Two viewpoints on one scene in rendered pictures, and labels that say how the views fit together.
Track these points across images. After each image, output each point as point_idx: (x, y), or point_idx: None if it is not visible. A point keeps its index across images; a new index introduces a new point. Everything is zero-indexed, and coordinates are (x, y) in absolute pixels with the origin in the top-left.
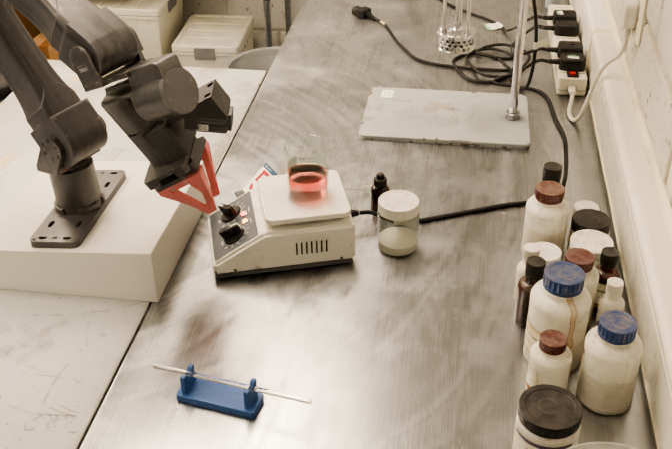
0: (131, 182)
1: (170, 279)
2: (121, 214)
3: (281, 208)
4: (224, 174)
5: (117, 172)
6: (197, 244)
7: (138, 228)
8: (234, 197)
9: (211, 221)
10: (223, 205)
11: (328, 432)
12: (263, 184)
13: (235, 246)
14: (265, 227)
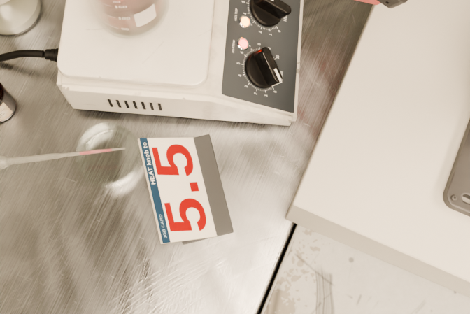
0: (433, 173)
1: (365, 20)
2: (450, 63)
3: None
4: (240, 310)
5: (461, 198)
6: (316, 96)
7: (423, 8)
8: (235, 220)
9: (292, 93)
10: (273, 68)
11: None
12: (199, 57)
13: None
14: None
